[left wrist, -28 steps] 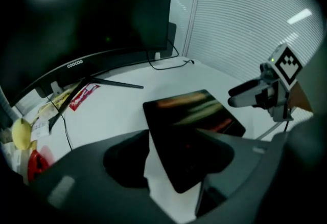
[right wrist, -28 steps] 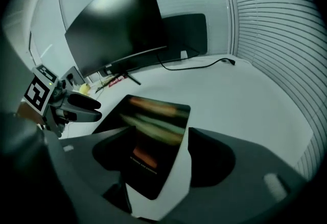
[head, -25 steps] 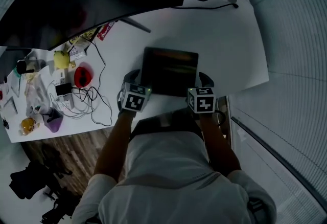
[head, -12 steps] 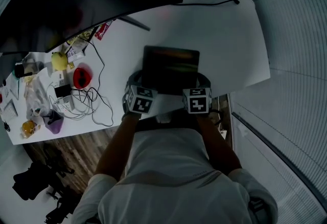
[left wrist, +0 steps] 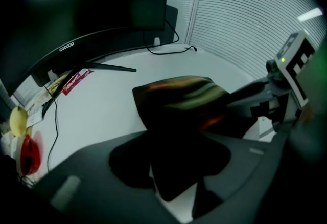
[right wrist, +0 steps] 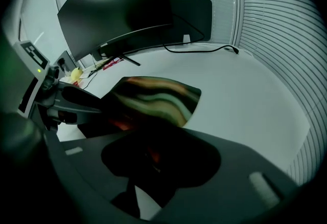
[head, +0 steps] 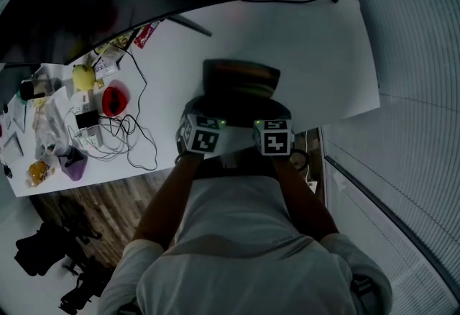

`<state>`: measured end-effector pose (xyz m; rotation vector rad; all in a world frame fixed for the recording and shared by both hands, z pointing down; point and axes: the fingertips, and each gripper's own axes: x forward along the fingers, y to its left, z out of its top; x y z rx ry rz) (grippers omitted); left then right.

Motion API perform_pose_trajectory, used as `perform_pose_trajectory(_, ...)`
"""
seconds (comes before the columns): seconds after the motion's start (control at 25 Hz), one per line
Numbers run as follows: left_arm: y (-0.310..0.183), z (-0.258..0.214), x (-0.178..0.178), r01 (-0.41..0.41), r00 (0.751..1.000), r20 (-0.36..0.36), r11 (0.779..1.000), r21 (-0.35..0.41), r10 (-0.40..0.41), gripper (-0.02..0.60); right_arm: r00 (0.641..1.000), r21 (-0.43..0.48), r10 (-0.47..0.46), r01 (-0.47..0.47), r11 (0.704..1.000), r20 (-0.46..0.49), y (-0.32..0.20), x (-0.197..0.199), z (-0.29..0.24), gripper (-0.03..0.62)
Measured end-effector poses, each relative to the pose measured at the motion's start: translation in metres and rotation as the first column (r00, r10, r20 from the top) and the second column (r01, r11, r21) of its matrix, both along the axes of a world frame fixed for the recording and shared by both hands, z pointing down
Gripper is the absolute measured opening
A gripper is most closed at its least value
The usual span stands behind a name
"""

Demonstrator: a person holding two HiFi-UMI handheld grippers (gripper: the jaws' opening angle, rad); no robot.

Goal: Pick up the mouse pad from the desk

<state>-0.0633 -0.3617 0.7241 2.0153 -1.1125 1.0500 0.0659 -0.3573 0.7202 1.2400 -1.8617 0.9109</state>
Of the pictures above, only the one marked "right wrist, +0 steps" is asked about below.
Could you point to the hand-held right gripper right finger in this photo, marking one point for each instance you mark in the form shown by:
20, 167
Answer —
230, 179

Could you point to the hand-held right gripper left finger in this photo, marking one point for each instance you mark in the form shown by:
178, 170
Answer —
84, 164

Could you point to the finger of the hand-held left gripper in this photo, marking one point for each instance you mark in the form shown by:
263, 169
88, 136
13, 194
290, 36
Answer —
76, 115
79, 97

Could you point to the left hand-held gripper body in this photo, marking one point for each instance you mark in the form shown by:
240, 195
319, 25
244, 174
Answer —
32, 64

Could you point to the dark striped patterned cloth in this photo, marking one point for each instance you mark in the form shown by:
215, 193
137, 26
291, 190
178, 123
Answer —
158, 100

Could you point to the yellow plush toy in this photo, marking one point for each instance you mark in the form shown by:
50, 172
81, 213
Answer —
76, 73

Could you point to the black webcam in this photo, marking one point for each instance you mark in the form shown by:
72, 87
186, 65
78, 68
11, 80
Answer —
67, 58

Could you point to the red and white leaflet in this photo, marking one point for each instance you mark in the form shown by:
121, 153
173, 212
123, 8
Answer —
112, 63

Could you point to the large black computer monitor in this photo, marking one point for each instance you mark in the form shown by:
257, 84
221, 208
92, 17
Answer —
115, 10

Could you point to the black flat panel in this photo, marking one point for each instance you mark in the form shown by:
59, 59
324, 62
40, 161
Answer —
191, 19

